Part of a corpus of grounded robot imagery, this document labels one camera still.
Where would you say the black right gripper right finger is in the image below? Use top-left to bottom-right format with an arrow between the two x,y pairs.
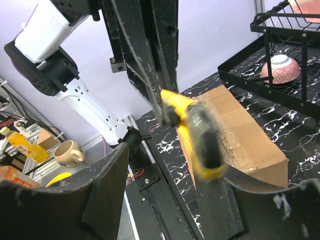
194,166 -> 320,240

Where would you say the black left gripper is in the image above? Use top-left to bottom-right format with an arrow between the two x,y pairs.
100,0 -> 179,124

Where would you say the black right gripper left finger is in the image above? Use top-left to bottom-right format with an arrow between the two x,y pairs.
0,143 -> 129,240

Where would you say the brown cardboard express box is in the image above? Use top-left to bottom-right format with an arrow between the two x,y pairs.
170,85 -> 289,188

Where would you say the yellow utility knife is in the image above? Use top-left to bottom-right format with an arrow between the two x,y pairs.
160,89 -> 227,181

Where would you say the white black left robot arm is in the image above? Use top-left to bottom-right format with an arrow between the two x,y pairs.
4,0 -> 179,170

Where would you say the yellow plastic bowl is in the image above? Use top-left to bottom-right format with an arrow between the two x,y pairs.
45,172 -> 72,188

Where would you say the yellow juice bottle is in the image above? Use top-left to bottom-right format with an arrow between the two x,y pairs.
0,127 -> 49,164

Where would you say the orange snack package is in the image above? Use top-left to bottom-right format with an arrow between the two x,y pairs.
0,166 -> 41,188

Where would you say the pink patterned bowl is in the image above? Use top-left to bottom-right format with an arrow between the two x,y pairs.
270,54 -> 301,85

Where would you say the beige pink floral plate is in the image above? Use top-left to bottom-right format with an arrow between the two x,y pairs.
288,0 -> 320,15

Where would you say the black wire dish rack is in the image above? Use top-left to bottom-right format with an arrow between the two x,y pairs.
218,0 -> 320,121

